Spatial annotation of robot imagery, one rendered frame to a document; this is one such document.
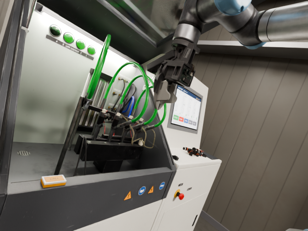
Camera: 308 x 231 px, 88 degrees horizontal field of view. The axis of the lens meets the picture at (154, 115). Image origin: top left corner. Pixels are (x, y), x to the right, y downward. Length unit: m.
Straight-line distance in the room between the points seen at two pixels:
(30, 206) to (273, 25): 0.69
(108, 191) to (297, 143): 2.11
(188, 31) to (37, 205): 0.58
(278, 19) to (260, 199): 2.14
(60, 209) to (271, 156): 2.18
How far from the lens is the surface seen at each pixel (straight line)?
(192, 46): 0.50
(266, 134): 2.37
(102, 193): 0.59
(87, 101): 0.61
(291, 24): 0.49
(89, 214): 0.62
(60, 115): 1.00
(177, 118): 1.17
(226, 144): 2.44
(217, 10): 0.48
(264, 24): 0.52
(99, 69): 0.54
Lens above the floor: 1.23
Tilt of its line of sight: 4 degrees down
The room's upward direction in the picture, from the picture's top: 21 degrees clockwise
